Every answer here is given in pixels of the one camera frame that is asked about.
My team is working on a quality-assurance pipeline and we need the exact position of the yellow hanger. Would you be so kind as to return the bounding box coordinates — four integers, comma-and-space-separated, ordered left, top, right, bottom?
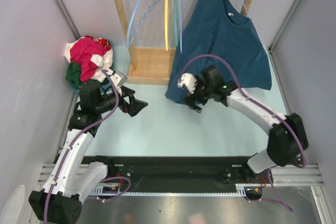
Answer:
164, 0, 169, 51

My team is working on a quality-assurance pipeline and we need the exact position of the purple cable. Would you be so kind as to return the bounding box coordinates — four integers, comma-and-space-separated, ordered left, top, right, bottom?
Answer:
44, 69, 120, 222
181, 55, 308, 168

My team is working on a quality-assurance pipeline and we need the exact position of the white cable duct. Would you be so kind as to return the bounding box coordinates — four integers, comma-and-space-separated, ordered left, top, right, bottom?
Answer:
88, 183, 266, 199

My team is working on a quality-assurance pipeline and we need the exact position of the light blue notched hanger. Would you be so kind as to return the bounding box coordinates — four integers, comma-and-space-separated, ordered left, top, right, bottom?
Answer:
127, 0, 166, 49

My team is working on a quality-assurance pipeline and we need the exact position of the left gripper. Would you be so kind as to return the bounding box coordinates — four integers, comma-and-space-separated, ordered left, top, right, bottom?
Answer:
94, 86, 147, 116

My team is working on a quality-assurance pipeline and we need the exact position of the red patterned garment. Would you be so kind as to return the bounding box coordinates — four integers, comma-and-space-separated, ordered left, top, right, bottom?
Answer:
93, 38, 111, 51

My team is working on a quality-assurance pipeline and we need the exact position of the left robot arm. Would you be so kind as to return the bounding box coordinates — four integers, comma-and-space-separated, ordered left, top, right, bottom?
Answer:
28, 80, 148, 223

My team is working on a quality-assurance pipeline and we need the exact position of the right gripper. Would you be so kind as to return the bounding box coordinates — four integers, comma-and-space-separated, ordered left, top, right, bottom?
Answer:
183, 74, 213, 113

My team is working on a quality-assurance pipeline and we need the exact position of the green garment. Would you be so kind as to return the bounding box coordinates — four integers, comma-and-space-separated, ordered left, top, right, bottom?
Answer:
65, 62, 81, 90

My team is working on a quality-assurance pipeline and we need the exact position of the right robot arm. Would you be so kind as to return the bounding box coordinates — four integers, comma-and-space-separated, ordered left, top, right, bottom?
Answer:
177, 66, 309, 183

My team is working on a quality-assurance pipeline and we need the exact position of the teal hanger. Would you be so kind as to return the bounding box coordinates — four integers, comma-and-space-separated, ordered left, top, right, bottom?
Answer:
173, 0, 179, 47

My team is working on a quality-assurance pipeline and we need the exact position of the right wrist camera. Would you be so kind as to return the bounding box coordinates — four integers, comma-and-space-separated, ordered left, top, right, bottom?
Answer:
177, 73, 197, 94

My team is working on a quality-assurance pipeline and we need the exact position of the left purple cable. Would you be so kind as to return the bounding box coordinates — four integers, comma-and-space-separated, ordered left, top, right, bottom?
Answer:
44, 69, 120, 222

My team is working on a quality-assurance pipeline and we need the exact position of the teal laundry basket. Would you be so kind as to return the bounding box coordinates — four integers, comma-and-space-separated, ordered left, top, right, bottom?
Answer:
67, 41, 115, 94

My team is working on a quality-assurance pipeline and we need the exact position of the blue t-shirt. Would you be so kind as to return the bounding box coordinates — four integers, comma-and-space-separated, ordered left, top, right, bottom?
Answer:
165, 0, 272, 104

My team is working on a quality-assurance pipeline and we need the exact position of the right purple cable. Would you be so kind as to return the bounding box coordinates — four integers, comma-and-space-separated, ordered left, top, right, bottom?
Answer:
181, 55, 308, 168

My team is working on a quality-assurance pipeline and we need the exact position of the pink garment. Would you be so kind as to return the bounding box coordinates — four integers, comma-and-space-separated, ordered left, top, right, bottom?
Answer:
70, 37, 107, 82

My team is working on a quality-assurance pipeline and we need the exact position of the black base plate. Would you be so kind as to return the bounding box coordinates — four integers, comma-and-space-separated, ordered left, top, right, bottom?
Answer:
80, 156, 266, 193

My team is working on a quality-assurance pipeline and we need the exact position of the wooden clothes rack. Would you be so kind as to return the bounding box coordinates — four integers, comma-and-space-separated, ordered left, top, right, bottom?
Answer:
114, 0, 252, 85

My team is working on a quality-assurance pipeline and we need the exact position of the white garment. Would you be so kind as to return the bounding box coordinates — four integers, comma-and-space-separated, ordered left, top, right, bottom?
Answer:
64, 40, 109, 79

